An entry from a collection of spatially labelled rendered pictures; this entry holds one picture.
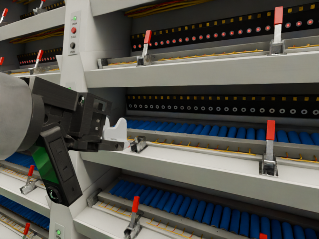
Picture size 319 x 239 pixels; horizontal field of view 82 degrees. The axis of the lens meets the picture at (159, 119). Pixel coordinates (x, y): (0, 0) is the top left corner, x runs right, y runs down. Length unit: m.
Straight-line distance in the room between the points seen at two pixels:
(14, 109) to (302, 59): 0.38
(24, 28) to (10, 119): 0.69
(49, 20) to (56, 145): 0.55
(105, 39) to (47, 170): 0.45
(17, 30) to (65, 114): 0.67
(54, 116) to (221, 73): 0.29
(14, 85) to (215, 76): 0.31
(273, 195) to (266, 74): 0.20
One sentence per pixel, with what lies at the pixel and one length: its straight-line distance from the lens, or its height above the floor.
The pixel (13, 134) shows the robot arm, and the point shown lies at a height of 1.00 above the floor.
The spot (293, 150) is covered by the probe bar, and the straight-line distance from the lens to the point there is 0.42.
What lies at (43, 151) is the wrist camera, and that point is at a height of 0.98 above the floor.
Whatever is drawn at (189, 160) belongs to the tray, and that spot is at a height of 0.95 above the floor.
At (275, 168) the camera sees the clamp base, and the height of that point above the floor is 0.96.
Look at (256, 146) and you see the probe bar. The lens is 0.41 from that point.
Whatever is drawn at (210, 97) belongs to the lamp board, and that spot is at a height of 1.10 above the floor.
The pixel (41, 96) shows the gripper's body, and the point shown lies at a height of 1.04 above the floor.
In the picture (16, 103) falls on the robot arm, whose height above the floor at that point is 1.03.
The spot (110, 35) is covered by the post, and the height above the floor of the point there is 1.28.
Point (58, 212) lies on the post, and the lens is 0.66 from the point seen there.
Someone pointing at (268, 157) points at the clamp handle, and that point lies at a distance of 0.37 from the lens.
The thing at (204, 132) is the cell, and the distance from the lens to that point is 0.46.
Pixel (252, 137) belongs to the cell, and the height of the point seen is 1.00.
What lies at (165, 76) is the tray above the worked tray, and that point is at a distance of 0.41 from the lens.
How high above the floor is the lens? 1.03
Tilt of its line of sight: level
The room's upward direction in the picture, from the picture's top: 4 degrees clockwise
